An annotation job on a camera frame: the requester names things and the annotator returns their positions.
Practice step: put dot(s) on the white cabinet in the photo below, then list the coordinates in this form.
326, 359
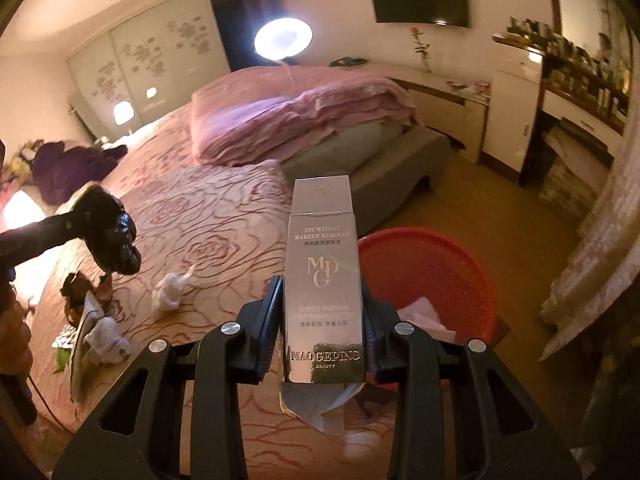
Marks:
510, 110

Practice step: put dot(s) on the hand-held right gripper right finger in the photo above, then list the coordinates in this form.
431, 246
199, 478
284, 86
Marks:
369, 335

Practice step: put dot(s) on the white tissue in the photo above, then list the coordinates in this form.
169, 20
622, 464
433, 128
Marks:
110, 342
172, 292

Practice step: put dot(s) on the colourful plush toy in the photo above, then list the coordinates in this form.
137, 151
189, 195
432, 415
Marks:
17, 167

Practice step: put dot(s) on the green leaf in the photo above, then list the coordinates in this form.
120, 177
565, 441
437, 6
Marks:
61, 360

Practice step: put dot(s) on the cloth covered stack of boxes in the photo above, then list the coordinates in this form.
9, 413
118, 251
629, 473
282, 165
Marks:
570, 170

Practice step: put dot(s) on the black flat object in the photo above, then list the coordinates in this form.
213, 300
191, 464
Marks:
349, 60

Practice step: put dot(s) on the pale patterned curtain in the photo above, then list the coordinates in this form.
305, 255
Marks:
600, 260

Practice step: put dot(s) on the brown wrapper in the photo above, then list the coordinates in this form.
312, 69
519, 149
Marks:
82, 287

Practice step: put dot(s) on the glowing bedside lamp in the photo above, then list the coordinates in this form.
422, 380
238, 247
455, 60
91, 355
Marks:
122, 113

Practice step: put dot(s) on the wood framed mirror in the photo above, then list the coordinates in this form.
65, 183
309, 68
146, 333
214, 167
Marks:
585, 5

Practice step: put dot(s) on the purple cloth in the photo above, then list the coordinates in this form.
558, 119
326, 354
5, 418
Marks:
70, 170

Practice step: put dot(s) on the flower pattern sliding wardrobe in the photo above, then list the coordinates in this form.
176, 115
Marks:
150, 55

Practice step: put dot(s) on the pink folded quilt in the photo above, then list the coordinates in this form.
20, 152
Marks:
300, 110

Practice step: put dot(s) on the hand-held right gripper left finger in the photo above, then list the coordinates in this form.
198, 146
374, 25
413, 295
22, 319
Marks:
270, 330

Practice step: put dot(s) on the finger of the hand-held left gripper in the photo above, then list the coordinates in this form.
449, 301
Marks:
40, 240

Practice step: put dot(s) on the row of cosmetic bottles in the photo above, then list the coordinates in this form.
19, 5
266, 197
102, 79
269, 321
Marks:
580, 75

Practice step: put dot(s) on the wooden dressing table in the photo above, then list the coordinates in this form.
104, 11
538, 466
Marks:
580, 115

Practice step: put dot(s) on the white desk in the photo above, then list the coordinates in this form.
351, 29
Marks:
450, 115

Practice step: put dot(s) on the grey bed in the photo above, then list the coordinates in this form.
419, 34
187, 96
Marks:
400, 170

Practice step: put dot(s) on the black plastic bag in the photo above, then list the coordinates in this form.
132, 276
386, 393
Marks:
112, 230

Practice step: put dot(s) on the pink floral bed sheet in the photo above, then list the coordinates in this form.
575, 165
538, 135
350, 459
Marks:
160, 145

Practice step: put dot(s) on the small clutter of packets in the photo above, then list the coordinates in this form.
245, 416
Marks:
470, 87

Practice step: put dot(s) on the silver cosmetics box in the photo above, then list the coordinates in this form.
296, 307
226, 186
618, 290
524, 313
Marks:
320, 270

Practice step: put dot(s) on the dark doorway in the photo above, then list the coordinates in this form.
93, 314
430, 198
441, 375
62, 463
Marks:
240, 20

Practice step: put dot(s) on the rose in vase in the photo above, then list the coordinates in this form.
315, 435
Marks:
421, 47

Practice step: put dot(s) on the red plastic basket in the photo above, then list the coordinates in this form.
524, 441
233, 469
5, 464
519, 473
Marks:
440, 270

